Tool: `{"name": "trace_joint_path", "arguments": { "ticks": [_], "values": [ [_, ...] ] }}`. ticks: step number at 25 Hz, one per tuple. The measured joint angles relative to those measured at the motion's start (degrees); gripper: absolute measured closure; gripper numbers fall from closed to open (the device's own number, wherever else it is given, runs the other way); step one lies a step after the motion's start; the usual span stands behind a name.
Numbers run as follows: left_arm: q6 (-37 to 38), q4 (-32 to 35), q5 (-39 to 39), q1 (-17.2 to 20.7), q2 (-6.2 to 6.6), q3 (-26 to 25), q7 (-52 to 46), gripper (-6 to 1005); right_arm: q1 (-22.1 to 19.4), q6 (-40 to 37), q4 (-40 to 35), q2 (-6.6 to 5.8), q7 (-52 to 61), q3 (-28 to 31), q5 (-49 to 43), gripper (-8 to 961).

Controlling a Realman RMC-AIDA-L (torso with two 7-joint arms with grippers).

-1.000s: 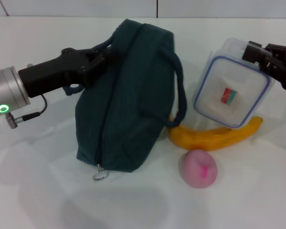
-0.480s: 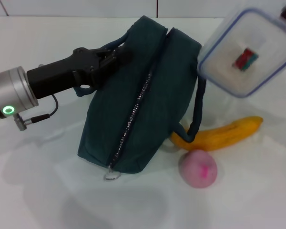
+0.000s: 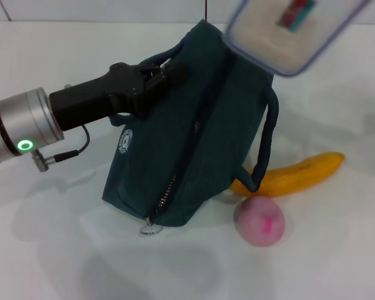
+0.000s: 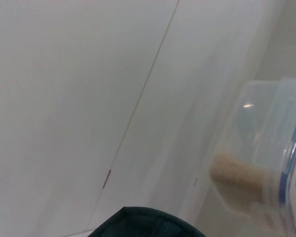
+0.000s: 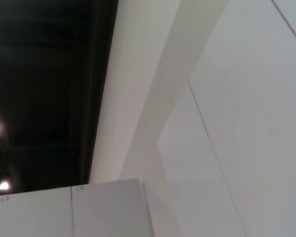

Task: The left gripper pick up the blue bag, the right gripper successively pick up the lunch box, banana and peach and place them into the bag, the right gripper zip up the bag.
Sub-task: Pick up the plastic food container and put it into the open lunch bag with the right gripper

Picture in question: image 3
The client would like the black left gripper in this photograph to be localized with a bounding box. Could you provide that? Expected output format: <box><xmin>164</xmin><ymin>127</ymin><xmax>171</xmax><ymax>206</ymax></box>
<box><xmin>49</xmin><ymin>57</ymin><xmax>189</xmax><ymax>133</ymax></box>

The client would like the dark teal zipper bag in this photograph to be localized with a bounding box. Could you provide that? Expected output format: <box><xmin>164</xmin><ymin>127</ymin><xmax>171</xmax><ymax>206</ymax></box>
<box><xmin>101</xmin><ymin>20</ymin><xmax>281</xmax><ymax>235</ymax></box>

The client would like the clear blue-rimmed food container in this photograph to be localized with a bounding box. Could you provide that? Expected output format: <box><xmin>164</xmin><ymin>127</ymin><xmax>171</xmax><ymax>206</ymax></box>
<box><xmin>222</xmin><ymin>0</ymin><xmax>374</xmax><ymax>78</ymax></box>

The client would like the yellow banana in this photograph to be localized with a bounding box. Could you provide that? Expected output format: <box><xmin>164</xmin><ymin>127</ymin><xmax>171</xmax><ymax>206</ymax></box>
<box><xmin>229</xmin><ymin>152</ymin><xmax>346</xmax><ymax>198</ymax></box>

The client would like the pink peach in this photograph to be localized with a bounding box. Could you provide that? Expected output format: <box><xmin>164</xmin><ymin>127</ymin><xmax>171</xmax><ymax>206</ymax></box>
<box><xmin>234</xmin><ymin>196</ymin><xmax>286</xmax><ymax>248</ymax></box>

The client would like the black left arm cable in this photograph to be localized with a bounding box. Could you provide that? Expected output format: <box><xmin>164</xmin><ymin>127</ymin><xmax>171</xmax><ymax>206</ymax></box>
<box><xmin>31</xmin><ymin>124</ymin><xmax>91</xmax><ymax>172</ymax></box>

